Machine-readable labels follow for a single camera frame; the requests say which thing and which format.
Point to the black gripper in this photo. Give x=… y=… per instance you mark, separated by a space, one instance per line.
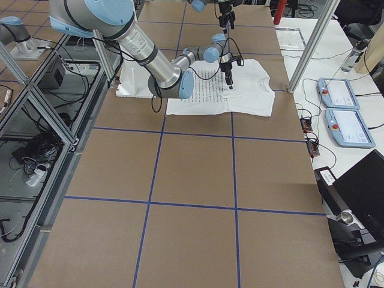
x=225 y=12
x=225 y=66

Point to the white long-sleeve printed shirt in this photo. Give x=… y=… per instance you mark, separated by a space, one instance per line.
x=250 y=92

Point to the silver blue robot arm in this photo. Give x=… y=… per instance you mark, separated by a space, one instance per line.
x=200 y=5
x=116 y=21

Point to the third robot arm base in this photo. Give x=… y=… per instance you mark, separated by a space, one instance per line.
x=27 y=47

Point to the red cylinder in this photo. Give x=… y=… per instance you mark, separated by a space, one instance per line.
x=279 y=11

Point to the clear plastic bag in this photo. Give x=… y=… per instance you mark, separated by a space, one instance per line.
x=290 y=39

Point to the upper blue teach pendant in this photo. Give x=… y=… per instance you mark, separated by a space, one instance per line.
x=337 y=93

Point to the blue teach pendant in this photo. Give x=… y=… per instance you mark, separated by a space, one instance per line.
x=348 y=128
x=337 y=93

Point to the water bottle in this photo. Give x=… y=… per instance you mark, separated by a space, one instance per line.
x=354 y=55

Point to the lower blue teach pendant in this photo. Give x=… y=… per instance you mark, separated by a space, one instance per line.
x=348 y=128

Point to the black box white label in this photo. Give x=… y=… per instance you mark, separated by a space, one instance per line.
x=325 y=181

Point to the black laptop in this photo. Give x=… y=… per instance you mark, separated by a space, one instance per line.
x=361 y=188

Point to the silver metal cup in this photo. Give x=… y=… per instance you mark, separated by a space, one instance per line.
x=346 y=217

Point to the white power strip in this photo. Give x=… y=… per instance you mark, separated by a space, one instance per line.
x=37 y=176

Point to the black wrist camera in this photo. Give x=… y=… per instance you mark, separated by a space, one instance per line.
x=238 y=59

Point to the white central mounting pedestal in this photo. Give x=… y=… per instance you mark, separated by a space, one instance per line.
x=133 y=81

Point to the aluminium frame post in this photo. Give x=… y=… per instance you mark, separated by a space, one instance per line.
x=315 y=37

